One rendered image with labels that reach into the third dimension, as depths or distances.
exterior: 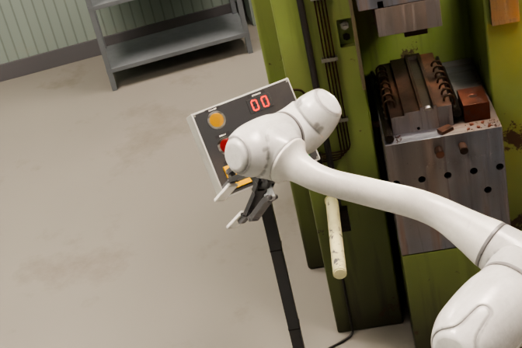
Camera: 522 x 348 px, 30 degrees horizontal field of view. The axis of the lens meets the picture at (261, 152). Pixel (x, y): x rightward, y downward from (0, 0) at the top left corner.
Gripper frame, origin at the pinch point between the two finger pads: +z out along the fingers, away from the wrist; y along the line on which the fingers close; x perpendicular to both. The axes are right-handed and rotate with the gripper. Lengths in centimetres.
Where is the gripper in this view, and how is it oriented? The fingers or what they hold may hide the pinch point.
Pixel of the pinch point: (231, 207)
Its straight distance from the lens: 230.2
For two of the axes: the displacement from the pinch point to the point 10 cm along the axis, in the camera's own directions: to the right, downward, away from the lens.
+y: 4.0, 8.2, -4.1
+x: 7.6, -0.4, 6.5
